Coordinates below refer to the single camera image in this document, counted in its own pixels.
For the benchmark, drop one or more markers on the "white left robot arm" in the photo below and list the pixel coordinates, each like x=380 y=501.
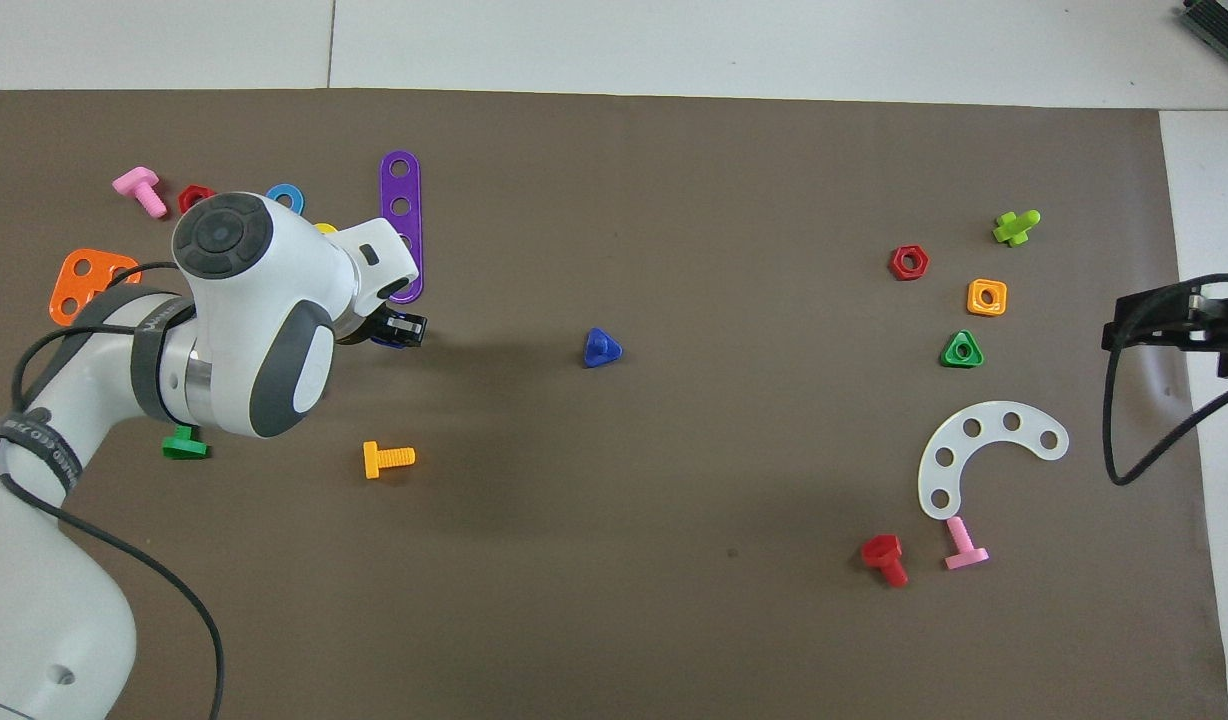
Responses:
x=254 y=320

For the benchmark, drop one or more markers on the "brown table mat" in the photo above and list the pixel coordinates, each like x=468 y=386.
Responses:
x=614 y=560

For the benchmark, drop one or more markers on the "white curved five-hole plate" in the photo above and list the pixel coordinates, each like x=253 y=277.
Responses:
x=991 y=422

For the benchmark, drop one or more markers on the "red hexagon plastic nut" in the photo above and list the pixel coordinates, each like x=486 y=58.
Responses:
x=896 y=263
x=187 y=196

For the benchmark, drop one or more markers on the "lime green cross-head screw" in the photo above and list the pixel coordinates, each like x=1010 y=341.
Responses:
x=1014 y=229

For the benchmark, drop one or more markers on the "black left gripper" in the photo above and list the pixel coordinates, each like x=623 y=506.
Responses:
x=369 y=328

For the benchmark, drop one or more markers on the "orange heart-shaped plastic plate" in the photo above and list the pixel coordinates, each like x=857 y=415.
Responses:
x=94 y=285

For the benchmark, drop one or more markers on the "orange plastic screw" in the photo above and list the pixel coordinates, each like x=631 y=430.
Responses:
x=374 y=460

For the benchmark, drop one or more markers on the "green triangle plastic nut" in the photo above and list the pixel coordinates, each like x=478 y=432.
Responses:
x=949 y=358

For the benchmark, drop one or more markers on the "dark green plastic screw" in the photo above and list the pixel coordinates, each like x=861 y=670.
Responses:
x=186 y=448

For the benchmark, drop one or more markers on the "pink plastic screw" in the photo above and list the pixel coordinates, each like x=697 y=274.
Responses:
x=964 y=555
x=137 y=183

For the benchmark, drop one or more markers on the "blue two-hole plastic strip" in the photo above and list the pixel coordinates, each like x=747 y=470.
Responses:
x=272 y=193

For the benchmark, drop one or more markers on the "purple four-hole plastic strip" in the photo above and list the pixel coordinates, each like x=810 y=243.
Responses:
x=401 y=188

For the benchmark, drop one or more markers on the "blue square plastic nut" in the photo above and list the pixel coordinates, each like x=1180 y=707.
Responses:
x=384 y=346

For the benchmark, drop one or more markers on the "blue triangle-head plastic screw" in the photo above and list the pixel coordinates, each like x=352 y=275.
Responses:
x=596 y=352

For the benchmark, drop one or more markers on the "orange square plastic nut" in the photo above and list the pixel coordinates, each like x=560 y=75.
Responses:
x=974 y=298

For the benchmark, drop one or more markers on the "red plastic screw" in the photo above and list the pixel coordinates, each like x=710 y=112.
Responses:
x=882 y=550

